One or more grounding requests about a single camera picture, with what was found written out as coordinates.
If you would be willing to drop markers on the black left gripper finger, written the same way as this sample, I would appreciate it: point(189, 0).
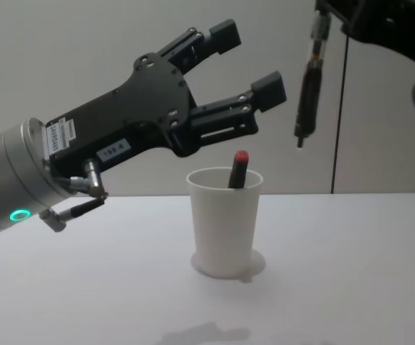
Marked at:
point(225, 36)

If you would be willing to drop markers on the white paper cup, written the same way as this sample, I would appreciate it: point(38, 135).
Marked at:
point(224, 230)

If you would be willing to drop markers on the black marker with red cap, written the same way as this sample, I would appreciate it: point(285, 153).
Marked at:
point(239, 169)

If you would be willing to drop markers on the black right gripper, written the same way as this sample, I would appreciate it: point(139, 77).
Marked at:
point(383, 25)

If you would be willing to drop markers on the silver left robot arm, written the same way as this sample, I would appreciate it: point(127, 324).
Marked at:
point(10, 169)

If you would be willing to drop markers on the white table cloth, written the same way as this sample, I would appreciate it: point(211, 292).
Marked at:
point(85, 287)

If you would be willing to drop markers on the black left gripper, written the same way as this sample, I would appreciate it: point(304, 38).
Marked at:
point(128, 115)

